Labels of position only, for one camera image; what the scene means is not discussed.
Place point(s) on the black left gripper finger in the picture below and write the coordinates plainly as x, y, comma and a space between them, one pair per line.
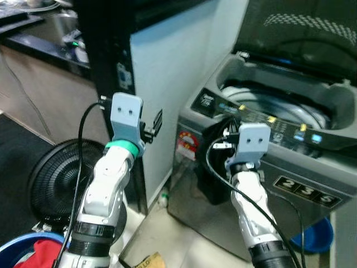
157, 121

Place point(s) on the blue rimmed laundry basket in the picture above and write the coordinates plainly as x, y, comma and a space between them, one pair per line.
11, 244

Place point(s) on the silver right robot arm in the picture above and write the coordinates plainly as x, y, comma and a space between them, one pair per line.
254, 206

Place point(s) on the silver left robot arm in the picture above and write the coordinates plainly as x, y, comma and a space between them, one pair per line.
103, 184

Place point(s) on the grey top-load washing machine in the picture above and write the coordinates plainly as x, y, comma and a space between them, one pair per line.
312, 167

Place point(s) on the dark washing machine lid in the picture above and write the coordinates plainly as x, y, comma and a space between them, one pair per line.
301, 33

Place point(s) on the black floor fan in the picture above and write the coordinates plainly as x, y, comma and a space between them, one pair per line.
53, 178

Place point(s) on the yellow printed packet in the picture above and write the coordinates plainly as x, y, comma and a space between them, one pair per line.
149, 261

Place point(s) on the black kitchen counter top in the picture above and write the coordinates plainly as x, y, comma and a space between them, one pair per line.
33, 47

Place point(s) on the red garment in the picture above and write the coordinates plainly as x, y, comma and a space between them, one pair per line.
39, 254

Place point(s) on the blue plastic basin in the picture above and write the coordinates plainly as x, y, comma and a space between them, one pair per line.
315, 237

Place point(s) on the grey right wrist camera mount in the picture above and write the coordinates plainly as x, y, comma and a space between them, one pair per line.
254, 142

